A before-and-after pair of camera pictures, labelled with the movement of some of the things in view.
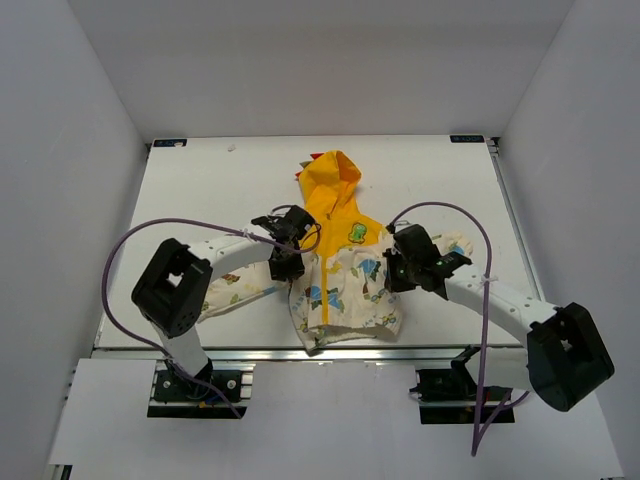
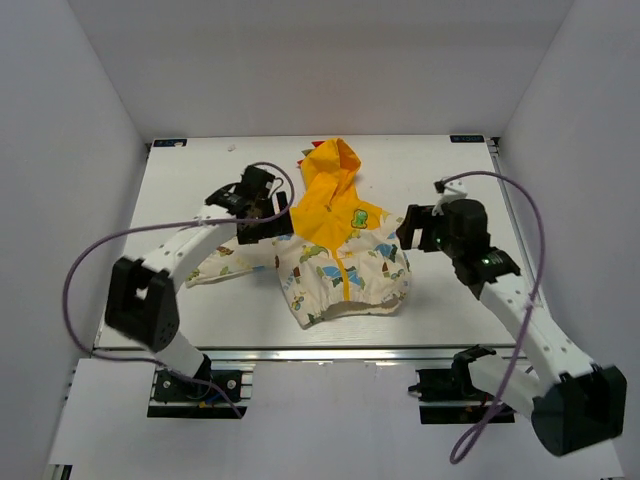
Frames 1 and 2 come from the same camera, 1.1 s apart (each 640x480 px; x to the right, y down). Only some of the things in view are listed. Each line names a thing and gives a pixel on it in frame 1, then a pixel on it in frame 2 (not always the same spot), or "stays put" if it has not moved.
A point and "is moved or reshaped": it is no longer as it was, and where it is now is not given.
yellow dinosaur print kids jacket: x=343 y=292 is moved or reshaped
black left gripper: x=293 y=268 → x=279 y=225
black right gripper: x=393 y=283 → x=414 y=219
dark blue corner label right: x=467 y=138 stays put
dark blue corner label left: x=170 y=143 stays put
